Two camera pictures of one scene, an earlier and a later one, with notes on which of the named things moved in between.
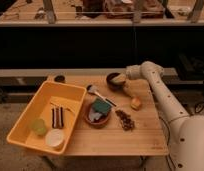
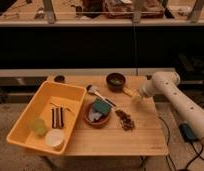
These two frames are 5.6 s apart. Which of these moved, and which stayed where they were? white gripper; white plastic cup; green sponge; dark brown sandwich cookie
Moved: white gripper
Stayed: white plastic cup; dark brown sandwich cookie; green sponge
